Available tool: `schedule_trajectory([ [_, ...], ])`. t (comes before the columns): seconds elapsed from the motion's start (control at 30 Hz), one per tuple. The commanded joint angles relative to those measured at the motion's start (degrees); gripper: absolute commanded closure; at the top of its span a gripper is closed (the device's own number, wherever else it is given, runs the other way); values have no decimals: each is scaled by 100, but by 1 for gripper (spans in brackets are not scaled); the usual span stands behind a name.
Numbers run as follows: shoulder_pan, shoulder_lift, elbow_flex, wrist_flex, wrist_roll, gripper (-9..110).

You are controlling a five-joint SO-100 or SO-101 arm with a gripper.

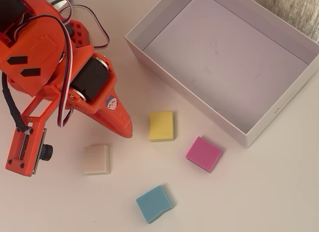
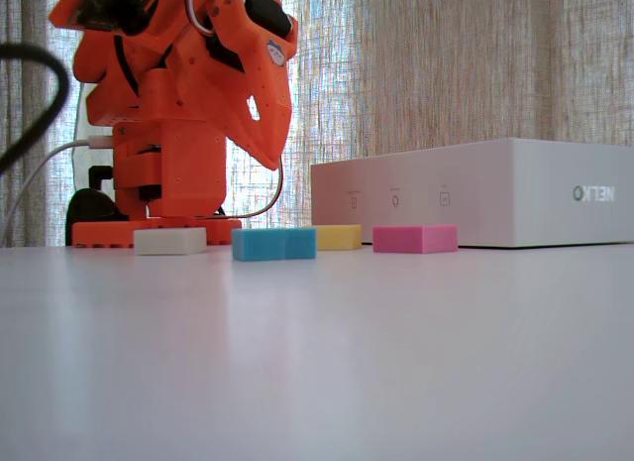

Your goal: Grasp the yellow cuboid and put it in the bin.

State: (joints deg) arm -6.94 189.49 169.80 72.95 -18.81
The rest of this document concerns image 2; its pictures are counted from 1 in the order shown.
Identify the white foam cuboid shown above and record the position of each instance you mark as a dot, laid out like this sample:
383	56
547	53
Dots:
170	241

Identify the yellow foam cuboid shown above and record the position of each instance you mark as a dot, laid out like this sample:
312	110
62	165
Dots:
339	237

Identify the orange gripper with sticker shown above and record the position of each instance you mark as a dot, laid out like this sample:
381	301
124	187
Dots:
258	74

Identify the wrist camera on orange mount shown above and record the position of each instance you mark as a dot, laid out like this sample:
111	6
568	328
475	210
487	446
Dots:
89	7

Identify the blue foam cuboid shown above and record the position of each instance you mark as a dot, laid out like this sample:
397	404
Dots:
272	244

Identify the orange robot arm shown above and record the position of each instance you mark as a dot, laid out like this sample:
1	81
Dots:
168	158

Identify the black table clamp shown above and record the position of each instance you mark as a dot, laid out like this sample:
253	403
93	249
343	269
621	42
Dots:
86	208

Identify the white cardboard box bin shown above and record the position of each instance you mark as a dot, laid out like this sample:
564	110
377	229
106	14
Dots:
495	193

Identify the pink foam cuboid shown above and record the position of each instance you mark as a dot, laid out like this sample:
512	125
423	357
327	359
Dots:
413	239

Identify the beige woven curtain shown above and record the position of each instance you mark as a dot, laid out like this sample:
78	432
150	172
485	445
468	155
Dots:
446	59

